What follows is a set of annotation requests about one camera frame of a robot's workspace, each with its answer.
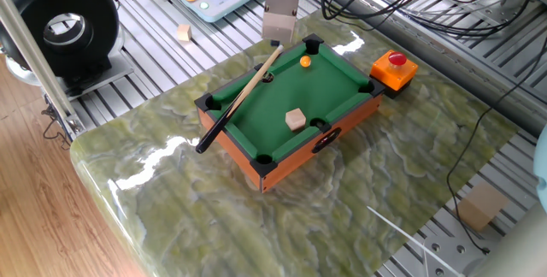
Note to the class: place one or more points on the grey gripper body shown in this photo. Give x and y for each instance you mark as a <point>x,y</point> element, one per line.
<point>280,25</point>

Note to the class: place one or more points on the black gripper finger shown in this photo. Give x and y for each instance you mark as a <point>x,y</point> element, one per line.
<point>275,43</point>

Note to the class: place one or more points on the wooden pool cue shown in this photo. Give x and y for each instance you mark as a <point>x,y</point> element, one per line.
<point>252,84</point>

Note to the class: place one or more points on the yellow pool ball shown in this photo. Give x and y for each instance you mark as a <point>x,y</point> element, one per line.
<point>305,61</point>

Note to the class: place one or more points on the mini green pool table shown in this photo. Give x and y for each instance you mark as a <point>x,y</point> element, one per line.
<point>299,97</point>

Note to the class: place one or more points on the light wooden cube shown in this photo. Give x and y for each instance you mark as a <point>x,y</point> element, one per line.
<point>295,119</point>

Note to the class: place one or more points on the small wooden cube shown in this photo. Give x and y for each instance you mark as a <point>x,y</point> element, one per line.
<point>184,32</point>

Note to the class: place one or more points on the orange emergency stop button box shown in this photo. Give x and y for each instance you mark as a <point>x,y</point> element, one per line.
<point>393,74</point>

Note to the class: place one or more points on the white zip tie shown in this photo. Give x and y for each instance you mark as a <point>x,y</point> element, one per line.
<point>406,234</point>

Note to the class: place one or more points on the black round blower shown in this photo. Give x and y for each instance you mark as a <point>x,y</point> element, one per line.
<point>25,3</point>

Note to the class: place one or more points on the brown cardboard block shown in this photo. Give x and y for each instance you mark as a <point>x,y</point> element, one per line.
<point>483,206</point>

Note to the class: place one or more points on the aluminium mounting plate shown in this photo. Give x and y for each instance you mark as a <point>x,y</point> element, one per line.
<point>448,255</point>

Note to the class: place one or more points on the metal blower base plate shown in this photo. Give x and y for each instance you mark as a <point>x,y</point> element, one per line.
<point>115,74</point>

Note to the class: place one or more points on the aluminium frame profile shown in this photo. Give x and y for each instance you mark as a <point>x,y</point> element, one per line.
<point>38,63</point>

